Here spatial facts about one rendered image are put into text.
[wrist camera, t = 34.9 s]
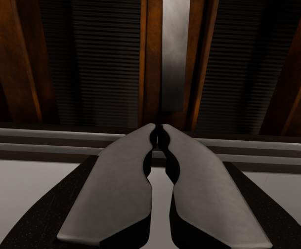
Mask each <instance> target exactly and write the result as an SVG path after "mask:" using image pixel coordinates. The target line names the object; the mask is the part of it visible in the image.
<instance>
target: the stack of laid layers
mask: <svg viewBox="0 0 301 249"><path fill-rule="evenodd" d="M135 130H137V128H118V127H99V126H80V125H61V124H33V123H14V122H0V159H13V160H33V161H54V162H74V163H82V162H83V161H84V160H86V159H87V158H88V157H89V156H90V155H96V156H97V155H98V154H99V153H100V152H101V151H102V150H104V149H105V148H106V147H107V146H109V145H110V144H111V143H113V142H114V141H116V140H118V139H120V138H121V137H123V136H125V135H127V134H129V133H131V132H133V131H135ZM181 132H183V133H185V134H187V135H188V136H190V137H192V138H193V139H195V140H197V141H198V142H200V143H202V144H203V145H204V146H206V147H207V148H209V149H210V150H211V151H212V152H213V153H215V154H216V155H217V156H218V157H219V158H220V159H221V160H222V161H223V162H231V163H232V164H233V165H235V166H236V167H237V168H238V169H239V170H245V171H265V172H285V173H301V137H290V136H271V135H252V134H233V133H214V132H194V131H181ZM166 161H167V158H166V156H165V154H164V153H163V152H162V150H161V149H159V147H158V139H157V145H156V148H155V149H154V150H153V151H152V165H151V166H163V167H166Z"/></svg>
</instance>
